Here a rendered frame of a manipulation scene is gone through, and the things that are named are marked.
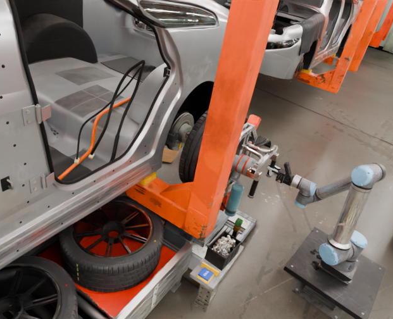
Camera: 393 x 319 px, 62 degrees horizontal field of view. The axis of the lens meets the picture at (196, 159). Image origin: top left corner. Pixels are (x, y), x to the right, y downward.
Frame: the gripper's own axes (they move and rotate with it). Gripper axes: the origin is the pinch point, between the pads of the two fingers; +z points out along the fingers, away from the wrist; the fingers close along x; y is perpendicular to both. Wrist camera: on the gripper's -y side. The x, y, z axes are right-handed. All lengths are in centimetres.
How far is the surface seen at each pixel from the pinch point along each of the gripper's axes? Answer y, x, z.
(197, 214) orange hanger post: 11, -72, 17
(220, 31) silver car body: -82, -1, 63
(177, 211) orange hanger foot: 18, -72, 32
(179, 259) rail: 44, -83, 18
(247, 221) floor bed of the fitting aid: 75, 19, 5
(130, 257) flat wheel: 33, -110, 37
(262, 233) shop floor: 83, 22, -11
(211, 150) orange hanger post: -36, -72, 18
